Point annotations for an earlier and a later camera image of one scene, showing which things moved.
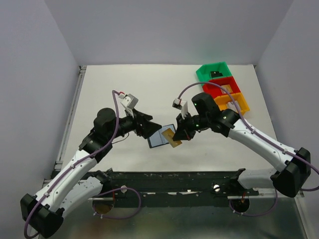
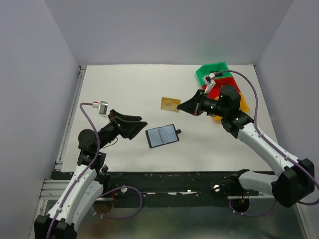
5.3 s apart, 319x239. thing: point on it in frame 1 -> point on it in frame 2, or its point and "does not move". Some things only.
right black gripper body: (185, 124) -> (197, 105)
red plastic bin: (215, 91) does not move
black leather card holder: (158, 139) does not move
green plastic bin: (206, 72) does not move
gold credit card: (169, 134) -> (169, 104)
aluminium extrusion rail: (71, 115) does not move
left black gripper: (141, 123) -> (118, 124)
